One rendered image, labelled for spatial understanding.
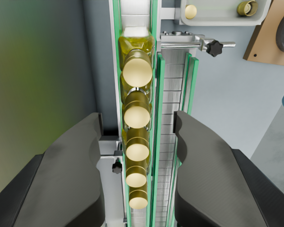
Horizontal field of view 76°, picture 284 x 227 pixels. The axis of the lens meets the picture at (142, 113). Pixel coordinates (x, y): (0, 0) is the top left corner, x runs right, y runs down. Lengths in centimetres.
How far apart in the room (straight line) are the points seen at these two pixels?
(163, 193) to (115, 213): 24
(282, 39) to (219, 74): 19
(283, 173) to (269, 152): 39
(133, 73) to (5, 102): 13
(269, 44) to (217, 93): 21
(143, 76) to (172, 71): 31
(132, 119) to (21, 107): 12
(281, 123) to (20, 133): 203
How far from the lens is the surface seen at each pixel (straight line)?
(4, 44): 22
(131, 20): 48
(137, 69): 21
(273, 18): 70
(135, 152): 27
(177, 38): 49
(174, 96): 54
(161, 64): 41
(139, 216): 93
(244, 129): 87
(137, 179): 31
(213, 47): 38
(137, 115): 23
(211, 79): 70
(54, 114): 29
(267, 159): 233
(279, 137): 219
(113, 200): 84
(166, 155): 66
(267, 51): 72
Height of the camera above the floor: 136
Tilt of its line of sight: 60 degrees down
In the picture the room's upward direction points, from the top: 176 degrees clockwise
